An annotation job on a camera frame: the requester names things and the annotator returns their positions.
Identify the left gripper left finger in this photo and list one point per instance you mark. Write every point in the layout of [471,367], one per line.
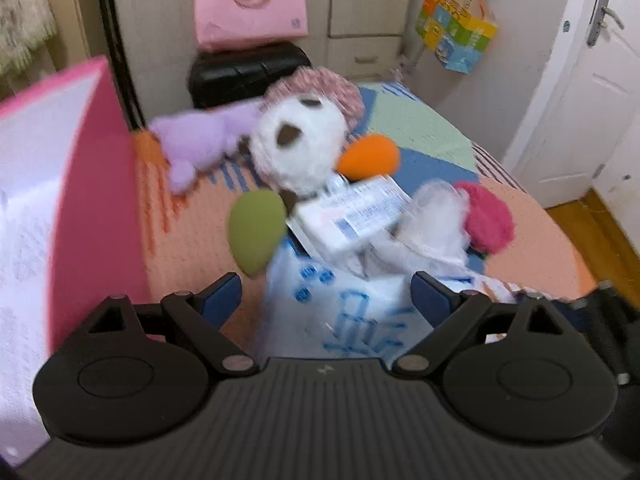
[130,373]

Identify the cream knitted cardigan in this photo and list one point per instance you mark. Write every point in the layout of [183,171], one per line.
[26,26]

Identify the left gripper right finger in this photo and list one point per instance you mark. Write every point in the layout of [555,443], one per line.
[517,372]

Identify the red strawberry plush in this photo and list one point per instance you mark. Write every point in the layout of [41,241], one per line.
[489,222]

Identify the beige wardrobe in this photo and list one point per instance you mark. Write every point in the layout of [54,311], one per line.
[169,54]

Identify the pink floral fabric hat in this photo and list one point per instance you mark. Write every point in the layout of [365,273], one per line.
[319,82]

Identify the silver door handle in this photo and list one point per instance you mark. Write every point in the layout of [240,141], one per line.
[597,23]

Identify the colourful patchwork table cover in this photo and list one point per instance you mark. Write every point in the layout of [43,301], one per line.
[515,243]

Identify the pink paper shopping bag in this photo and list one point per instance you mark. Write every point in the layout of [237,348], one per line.
[223,25]

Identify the purple plush toy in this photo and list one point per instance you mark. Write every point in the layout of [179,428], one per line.
[196,141]

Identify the white plastic bag blue print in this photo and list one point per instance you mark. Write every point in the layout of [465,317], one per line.
[317,310]

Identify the black suitcase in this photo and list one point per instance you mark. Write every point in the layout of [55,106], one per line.
[221,78]

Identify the white paper packet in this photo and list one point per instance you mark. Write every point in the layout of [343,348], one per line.
[331,226]

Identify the white panda plush toy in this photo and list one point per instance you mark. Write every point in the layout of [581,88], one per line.
[296,148]

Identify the colourful hanging gift bag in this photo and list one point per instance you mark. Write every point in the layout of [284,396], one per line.
[457,32]

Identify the pink cardboard storage box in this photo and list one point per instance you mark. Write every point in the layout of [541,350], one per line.
[70,232]

